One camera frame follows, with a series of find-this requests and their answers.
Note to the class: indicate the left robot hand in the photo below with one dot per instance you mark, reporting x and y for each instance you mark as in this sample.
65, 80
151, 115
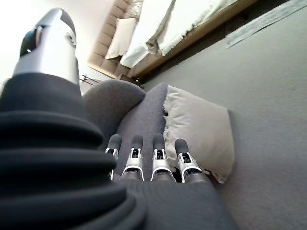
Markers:
60, 167

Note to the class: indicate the white cushion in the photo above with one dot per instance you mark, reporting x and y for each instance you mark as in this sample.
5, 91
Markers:
199, 124

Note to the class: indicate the grey fabric armchair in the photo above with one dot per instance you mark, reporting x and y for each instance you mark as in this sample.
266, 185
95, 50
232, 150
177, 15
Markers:
141, 112

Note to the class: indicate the beige padded headboard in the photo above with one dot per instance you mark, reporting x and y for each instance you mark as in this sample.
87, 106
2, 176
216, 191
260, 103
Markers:
103, 45

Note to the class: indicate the white bed pillow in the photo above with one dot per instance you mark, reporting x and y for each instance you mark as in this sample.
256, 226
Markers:
121, 38

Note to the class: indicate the white duvet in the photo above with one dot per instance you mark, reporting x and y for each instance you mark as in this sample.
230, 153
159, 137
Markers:
141, 43

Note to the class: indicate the cream fringed throw blanket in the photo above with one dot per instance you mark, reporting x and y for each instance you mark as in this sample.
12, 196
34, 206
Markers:
192, 21

